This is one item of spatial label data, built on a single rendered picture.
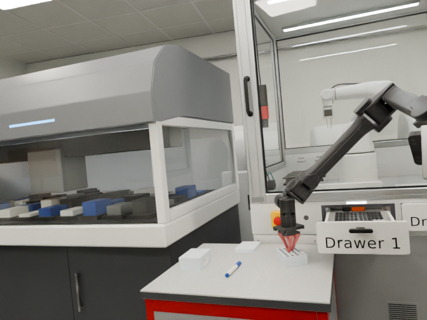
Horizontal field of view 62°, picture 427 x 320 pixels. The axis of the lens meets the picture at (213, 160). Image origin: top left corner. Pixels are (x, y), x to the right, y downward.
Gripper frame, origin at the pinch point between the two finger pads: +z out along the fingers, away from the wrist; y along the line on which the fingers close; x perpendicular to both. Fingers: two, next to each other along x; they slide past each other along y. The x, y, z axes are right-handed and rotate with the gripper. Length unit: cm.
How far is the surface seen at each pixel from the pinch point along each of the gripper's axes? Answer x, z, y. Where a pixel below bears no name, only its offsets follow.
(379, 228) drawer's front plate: 25.9, -10.2, -17.3
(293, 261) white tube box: 3.2, 3.5, 1.3
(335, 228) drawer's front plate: 15.9, -9.7, -7.9
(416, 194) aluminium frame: 15, -16, -53
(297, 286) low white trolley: 18.1, 4.9, 12.0
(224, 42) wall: -320, -175, -157
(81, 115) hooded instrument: -72, -60, 62
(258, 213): -33.0, -7.5, -8.2
